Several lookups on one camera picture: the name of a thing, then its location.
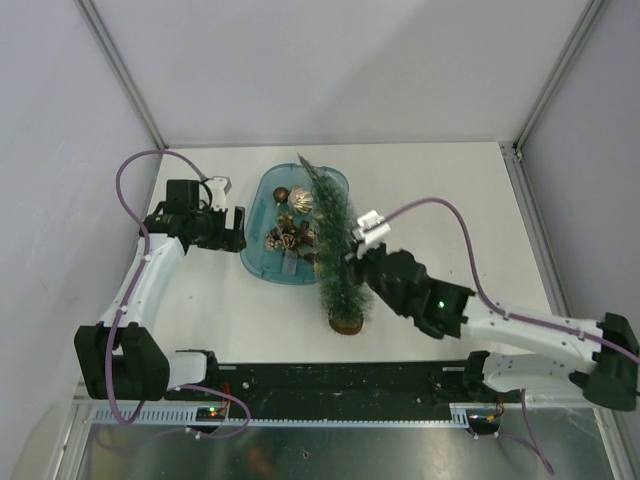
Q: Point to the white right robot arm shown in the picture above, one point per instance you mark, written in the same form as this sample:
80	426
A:
598	359

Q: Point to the small green christmas tree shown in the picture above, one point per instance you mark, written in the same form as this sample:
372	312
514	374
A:
344	302

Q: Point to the grey slotted cable duct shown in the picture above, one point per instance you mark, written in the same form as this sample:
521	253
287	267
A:
205	415

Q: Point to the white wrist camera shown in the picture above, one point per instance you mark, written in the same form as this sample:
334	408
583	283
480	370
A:
371	228
216	189

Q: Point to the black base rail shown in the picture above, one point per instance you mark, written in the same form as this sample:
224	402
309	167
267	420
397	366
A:
350	386

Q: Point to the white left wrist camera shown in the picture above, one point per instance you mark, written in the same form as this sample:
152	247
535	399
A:
216	189

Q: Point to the silver ribbed bauble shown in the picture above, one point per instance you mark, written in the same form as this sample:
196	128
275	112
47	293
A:
300	200

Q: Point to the clear battery box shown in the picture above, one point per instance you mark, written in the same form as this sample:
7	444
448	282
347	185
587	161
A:
289	265

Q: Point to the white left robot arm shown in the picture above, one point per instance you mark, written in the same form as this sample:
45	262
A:
118	356

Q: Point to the snowy pine cone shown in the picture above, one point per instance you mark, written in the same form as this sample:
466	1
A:
275	240

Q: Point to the brown ribbon bow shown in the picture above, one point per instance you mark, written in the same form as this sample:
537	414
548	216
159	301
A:
299	236

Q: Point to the dark brown bauble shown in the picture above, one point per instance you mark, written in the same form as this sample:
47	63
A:
280	195

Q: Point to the teal plastic tray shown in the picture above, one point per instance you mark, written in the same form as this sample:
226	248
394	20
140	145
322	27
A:
266	215

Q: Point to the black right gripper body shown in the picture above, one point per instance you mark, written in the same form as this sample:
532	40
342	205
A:
367	263

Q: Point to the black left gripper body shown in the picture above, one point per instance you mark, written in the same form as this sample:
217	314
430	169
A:
211	228

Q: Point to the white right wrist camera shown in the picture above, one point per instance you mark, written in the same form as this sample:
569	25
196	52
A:
371	228

